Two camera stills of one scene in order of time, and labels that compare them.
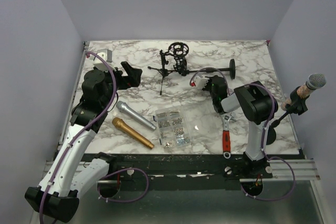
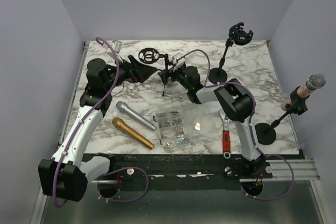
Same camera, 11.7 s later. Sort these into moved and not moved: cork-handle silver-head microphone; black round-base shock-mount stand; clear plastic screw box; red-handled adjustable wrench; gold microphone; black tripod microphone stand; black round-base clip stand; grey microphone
Moved: black round-base shock-mount stand; black tripod microphone stand
Not moved: grey microphone; gold microphone; black round-base clip stand; cork-handle silver-head microphone; red-handled adjustable wrench; clear plastic screw box
